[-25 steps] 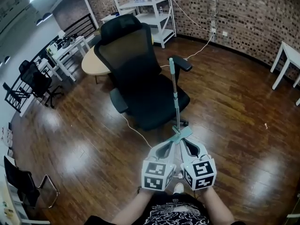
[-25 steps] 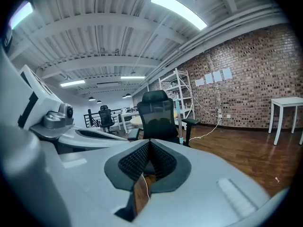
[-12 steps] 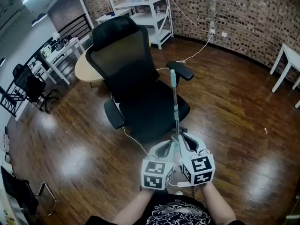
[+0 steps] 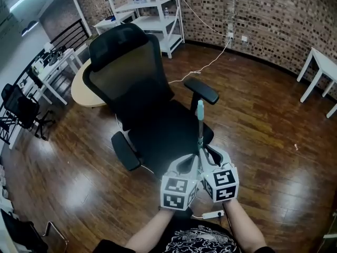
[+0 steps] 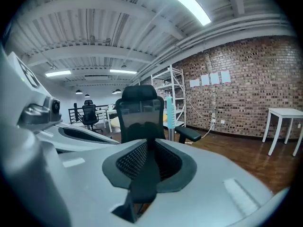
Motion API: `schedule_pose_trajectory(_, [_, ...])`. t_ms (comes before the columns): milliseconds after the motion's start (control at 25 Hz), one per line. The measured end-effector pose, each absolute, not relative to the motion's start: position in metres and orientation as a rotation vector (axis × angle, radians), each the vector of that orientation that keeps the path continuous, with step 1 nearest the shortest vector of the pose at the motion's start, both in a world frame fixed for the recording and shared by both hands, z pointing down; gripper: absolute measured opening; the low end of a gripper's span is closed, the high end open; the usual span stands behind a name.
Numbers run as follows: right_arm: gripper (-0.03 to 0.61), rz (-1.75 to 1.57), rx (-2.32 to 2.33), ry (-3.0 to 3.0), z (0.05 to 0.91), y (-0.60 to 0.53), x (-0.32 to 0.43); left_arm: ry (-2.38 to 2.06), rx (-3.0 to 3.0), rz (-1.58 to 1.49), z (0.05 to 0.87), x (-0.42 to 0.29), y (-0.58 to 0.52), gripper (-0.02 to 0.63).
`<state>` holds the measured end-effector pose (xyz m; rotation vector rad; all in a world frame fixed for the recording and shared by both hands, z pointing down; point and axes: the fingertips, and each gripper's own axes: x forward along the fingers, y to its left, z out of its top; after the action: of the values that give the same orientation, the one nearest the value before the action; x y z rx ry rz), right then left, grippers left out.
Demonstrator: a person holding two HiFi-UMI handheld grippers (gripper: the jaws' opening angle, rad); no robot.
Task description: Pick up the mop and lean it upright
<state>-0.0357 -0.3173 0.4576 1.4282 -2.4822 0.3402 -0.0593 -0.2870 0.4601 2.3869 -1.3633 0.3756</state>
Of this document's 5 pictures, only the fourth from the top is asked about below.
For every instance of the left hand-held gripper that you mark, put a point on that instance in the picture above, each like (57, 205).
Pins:
(172, 194)

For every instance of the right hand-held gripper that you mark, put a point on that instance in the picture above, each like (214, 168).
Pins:
(223, 184)

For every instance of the mop with teal grip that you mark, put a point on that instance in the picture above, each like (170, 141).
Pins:
(200, 120)

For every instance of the person's right forearm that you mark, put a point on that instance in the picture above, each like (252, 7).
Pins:
(242, 225)

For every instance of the person's left forearm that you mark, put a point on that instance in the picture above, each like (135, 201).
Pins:
(150, 228)

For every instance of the white power strip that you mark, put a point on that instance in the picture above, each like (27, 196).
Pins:
(212, 214)

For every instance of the black mesh office chair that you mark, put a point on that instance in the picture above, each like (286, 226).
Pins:
(147, 107)

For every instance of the black patterned shirt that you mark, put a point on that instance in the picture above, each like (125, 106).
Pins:
(200, 240)

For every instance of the small floor scrap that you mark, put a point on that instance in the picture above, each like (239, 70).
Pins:
(296, 147)

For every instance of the round beige wooden table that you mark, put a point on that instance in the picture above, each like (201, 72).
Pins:
(81, 91)

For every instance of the small white square table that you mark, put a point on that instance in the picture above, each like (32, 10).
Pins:
(322, 64)

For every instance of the white metal shelving unit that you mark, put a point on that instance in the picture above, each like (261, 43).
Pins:
(155, 22)

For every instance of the clear plastic water bottle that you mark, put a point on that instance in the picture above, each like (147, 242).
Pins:
(166, 13)

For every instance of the white desk with clutter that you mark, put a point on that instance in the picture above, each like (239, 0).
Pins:
(56, 64)

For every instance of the black router with antennas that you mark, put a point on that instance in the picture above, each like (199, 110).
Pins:
(109, 17)

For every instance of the black folding chair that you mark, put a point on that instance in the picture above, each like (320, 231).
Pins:
(21, 109)

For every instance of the black metal railing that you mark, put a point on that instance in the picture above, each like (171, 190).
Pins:
(69, 34)

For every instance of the white wall socket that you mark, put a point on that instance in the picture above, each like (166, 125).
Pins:
(231, 34)
(244, 38)

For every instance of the metal chair frame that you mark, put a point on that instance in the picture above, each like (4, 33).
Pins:
(56, 233)

